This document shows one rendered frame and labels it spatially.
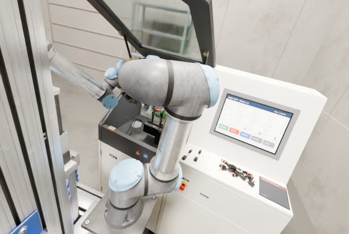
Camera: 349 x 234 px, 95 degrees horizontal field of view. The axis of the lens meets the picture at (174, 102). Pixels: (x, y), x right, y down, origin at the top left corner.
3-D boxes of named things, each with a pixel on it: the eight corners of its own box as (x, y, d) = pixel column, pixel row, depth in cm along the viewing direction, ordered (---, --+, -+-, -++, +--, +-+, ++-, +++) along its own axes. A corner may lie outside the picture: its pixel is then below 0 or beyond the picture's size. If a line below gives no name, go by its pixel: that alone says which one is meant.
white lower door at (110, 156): (100, 195, 163) (99, 141, 135) (102, 193, 165) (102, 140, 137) (154, 231, 143) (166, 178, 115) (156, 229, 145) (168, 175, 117)
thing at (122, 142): (101, 141, 135) (101, 126, 129) (105, 139, 139) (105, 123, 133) (165, 176, 116) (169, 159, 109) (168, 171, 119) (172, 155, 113)
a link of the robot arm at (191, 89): (138, 174, 70) (160, 51, 41) (171, 170, 75) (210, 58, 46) (142, 203, 61) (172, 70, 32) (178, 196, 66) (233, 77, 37)
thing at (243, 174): (216, 171, 103) (219, 165, 101) (219, 160, 112) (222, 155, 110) (254, 189, 96) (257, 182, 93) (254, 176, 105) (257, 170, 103)
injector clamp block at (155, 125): (142, 137, 143) (144, 123, 137) (148, 132, 152) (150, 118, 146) (176, 153, 132) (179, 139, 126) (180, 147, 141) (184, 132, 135)
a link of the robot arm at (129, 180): (109, 181, 66) (109, 157, 60) (142, 177, 71) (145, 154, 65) (107, 211, 56) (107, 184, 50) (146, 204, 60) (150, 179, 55)
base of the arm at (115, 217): (130, 236, 59) (132, 220, 55) (95, 219, 62) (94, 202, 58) (148, 199, 72) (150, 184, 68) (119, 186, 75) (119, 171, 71)
